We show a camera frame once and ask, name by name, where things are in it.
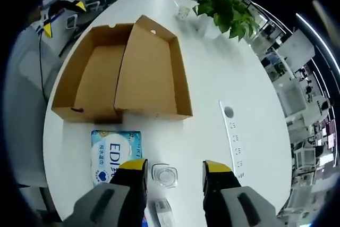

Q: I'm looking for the table power socket strip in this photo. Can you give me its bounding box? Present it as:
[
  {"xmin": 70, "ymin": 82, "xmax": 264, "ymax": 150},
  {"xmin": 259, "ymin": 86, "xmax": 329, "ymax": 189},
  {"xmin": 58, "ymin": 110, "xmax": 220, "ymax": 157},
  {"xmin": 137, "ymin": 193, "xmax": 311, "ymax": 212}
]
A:
[{"xmin": 218, "ymin": 99, "xmax": 247, "ymax": 179}]

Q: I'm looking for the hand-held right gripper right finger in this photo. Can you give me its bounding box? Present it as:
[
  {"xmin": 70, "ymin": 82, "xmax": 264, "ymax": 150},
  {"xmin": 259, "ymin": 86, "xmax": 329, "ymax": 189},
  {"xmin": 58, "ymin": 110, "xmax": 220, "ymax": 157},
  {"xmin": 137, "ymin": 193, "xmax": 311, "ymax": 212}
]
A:
[{"xmin": 202, "ymin": 159, "xmax": 278, "ymax": 227}]

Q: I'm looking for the brown cardboard shoe box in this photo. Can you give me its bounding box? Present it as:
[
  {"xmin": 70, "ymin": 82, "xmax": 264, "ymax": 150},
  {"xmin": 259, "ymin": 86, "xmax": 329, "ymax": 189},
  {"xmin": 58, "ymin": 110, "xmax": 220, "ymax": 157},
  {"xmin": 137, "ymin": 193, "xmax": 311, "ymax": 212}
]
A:
[{"xmin": 50, "ymin": 14, "xmax": 194, "ymax": 124}]

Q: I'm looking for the potted green plant white pot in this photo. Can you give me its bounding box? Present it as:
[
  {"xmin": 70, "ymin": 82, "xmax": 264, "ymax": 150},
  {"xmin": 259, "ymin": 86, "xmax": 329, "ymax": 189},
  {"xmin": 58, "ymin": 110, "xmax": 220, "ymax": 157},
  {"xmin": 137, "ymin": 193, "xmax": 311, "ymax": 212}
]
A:
[{"xmin": 191, "ymin": 0, "xmax": 260, "ymax": 42}]

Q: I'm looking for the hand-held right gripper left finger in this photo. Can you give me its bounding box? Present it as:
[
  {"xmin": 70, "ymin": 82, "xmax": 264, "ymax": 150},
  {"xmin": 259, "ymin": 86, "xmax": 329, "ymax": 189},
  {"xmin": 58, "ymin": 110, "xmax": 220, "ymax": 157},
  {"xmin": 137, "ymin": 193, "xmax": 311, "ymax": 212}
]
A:
[{"xmin": 63, "ymin": 157, "xmax": 149, "ymax": 227}]

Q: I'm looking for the black cable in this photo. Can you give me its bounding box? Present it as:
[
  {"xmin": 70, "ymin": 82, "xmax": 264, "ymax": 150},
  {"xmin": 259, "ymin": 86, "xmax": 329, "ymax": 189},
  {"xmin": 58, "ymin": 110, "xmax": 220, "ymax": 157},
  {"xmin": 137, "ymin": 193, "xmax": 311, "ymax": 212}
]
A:
[{"xmin": 39, "ymin": 34, "xmax": 50, "ymax": 100}]

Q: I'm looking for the small white cup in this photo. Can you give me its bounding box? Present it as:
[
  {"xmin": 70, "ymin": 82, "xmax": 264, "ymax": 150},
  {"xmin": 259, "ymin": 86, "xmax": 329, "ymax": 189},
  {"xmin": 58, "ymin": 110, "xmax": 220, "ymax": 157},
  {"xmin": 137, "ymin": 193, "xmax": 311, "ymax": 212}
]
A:
[{"xmin": 177, "ymin": 5, "xmax": 191, "ymax": 21}]

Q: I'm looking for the long white carton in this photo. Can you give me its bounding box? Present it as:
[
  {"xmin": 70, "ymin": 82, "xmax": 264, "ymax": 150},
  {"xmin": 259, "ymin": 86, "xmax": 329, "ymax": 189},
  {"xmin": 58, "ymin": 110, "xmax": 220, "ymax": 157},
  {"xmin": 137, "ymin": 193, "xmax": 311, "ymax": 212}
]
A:
[{"xmin": 154, "ymin": 199, "xmax": 176, "ymax": 227}]

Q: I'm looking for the soft wet wipes pack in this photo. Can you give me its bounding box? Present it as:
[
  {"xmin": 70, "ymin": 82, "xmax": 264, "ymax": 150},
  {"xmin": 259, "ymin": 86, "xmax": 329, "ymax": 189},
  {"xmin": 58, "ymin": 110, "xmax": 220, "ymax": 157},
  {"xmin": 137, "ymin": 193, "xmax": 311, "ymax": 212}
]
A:
[{"xmin": 90, "ymin": 130, "xmax": 143, "ymax": 188}]

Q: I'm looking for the grey mesh office chair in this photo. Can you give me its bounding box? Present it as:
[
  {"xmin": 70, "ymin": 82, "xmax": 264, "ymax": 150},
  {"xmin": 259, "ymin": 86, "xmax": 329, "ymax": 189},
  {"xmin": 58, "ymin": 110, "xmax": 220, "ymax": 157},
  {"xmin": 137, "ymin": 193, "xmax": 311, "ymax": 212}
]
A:
[{"xmin": 5, "ymin": 19, "xmax": 67, "ymax": 188}]

